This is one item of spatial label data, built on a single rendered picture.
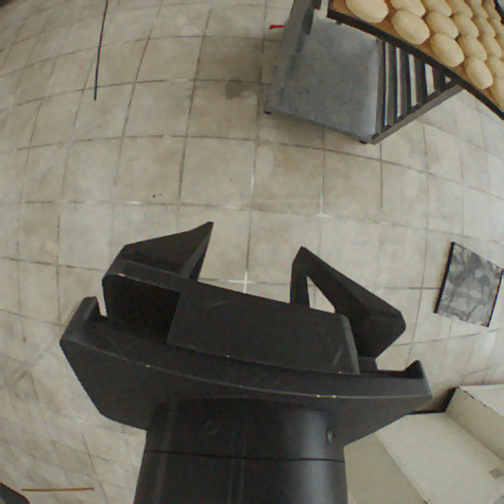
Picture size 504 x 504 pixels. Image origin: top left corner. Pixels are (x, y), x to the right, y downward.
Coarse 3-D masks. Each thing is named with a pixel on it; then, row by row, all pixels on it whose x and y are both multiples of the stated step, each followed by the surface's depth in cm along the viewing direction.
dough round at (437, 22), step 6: (432, 12) 19; (438, 12) 19; (426, 18) 20; (432, 18) 19; (438, 18) 19; (444, 18) 19; (432, 24) 20; (438, 24) 19; (444, 24) 19; (450, 24) 19; (432, 30) 21; (438, 30) 20; (444, 30) 19; (450, 30) 19; (456, 30) 19
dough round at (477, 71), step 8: (472, 56) 19; (464, 64) 21; (472, 64) 19; (480, 64) 19; (472, 72) 20; (480, 72) 19; (488, 72) 19; (472, 80) 21; (480, 80) 20; (488, 80) 19; (480, 88) 21
